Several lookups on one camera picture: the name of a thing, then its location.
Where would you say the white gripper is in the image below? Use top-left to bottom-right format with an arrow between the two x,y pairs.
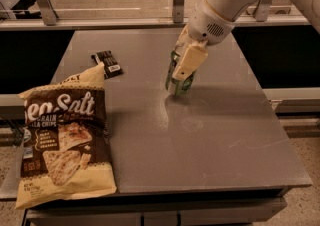
172,0 -> 234,81

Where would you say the green soda can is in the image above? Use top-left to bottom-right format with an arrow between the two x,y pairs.
165,51 -> 195,96

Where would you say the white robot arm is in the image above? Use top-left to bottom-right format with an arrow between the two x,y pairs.
170,0 -> 320,81

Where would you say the brown sea salt chip bag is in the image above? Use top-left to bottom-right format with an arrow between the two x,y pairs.
16,63 -> 116,209

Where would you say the black snack bar wrapper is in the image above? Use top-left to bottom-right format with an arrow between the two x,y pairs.
91,50 -> 123,79

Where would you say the right metal rail bracket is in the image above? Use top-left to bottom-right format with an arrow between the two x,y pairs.
253,0 -> 272,22

